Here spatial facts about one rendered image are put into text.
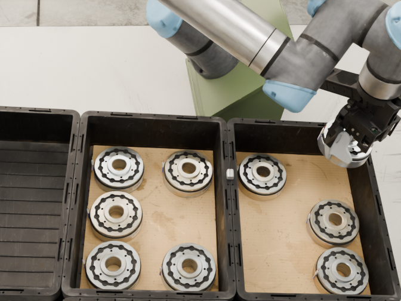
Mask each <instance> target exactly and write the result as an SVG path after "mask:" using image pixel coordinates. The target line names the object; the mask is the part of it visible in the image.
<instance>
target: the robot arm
mask: <svg viewBox="0 0 401 301"><path fill-rule="evenodd" d="M307 12H308V14H309V15H311V17H312V20H311V21H310V23H309V24H308V25H307V26H306V28H305V29H304V30H303V32H302V33H301V35H300V36H299V37H298V39H297V40H296V41H293V40H292V39H291V38H289V37H288V36H286V35H285V34H284V33H282V32H281V31H280V30H278V29H277V28H275V27H274V26H273V25H271V24H270V23H269V22H267V21H266V20H264V19H263V18H262V17H260V16H259V15H258V14H256V13H255V12H253V11H252V10H251V9H249V8H248V7H247V6H245V5H244V4H243V3H241V2H240V1H238V0H148V2H147V6H146V19H147V22H148V24H149V25H150V26H151V27H152V28H153V29H154V30H155V31H156V32H157V34H158V35H159V36H161V37H162V38H165V39H166V40H167V41H169V42H170V43H171V44H172V45H174V46H175V47H176V48H178V49H179V50H180V51H182V52H183V53H184V54H185V55H186V56H187V58H188V60H189V62H190V63H191V65H192V67H193V68H194V70H195V71H196V72H197V73H198V74H199V75H201V76H202V77H204V78H206V79H217V78H220V77H222V76H224V75H226V74H227V73H229V72H230V71H231V70H232V69H233V68H234V67H235V66H236V65H237V64H238V63H239V61H241V62H242V63H244V64H245V65H247V66H248V67H249V68H251V69H252V70H253V71H255V72H256V73H258V74H259V75H261V76H262V77H263V78H264V79H266V81H265V84H264V85H263V92H264V93H265V94H266V95H267V96H269V97H270V98H271V99H272V100H274V101H275V102H276V103H278V104H279V105H281V106H282V107H283V108H285V109H286V110H288V111H290V112H292V113H298V112H301V111H302V110H303V109H304V108H305V107H306V105H307V104H308V103H309V101H310V100H311V99H312V98H313V96H315V95H316V94H317V91H318V89H321V90H325V91H329V92H331V93H334V94H338V95H341V96H344V97H348V98H349V99H348V100H347V104H346V105H344V106H343V107H342V108H341V110H340V111H339V113H338V115H337V116H336V118H335V121H334V122H333V124H332V125H331V127H330V128H329V130H328V132H327V134H326V137H325V156H326V158H327V159H330V157H331V156H332V155H333V156H335V157H337V158H338V159H340V160H342V161H343V162H345V163H347V164H349V163H351V161H352V156H351V154H350V152H349V150H348V144H349V143H350V142H351V141H352V139H355V140H356V141H357V142H358V143H357V145H356V146H357V147H359V148H360V149H361V150H362V151H363V152H364V153H365V154H366V153H367V152H368V150H369V148H371V147H373V145H374V142H376V141H379V142H382V141H383V140H384V139H385V138H386V137H387V135H389V136H391V135H392V133H393V131H394V130H395V128H396V127H397V125H398V123H399V122H400V120H401V117H400V116H399V115H398V114H397V113H398V112H399V110H401V1H400V2H397V3H396V4H394V5H393V6H391V5H390V6H389V5H387V4H386V3H384V2H383V1H380V0H309V1H308V4H307ZM352 43H355V44H356V45H358V46H359V47H361V48H364V49H366V50H367V51H369V52H370V53H369V55H368V57H367V59H366V61H365V64H364V65H363V68H362V70H361V71H360V74H357V73H353V72H349V71H346V70H342V69H338V68H335V66H336V65H337V64H338V62H339V61H340V60H341V59H342V57H343V56H344V55H345V53H346V52H347V50H348V49H349V48H350V46H351V45H352ZM393 126H394V127H393ZM392 127H393V128H392ZM344 129H345V131H344ZM391 129H392V130H391ZM366 146H367V147H366Z"/></svg>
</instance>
